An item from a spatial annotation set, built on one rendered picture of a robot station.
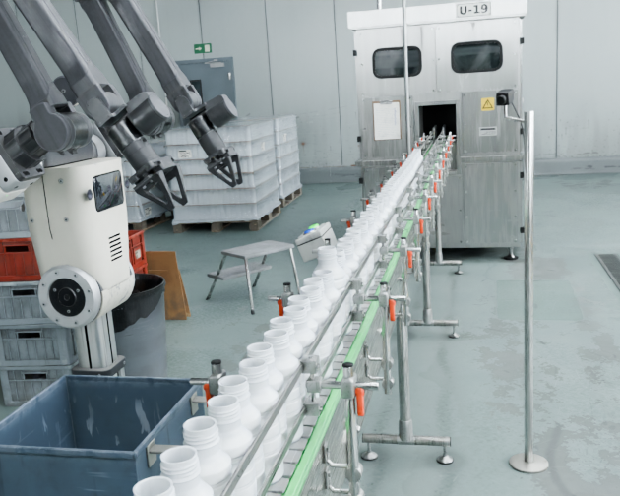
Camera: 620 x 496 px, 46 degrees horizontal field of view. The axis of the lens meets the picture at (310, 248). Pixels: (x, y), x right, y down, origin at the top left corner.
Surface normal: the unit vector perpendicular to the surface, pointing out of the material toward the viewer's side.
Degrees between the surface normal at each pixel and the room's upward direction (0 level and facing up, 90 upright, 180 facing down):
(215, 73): 90
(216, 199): 90
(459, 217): 90
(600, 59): 90
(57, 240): 101
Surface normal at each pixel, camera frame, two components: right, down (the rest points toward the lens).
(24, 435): 0.97, -0.01
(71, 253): -0.20, 0.40
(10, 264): -0.10, 0.22
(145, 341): 0.67, 0.18
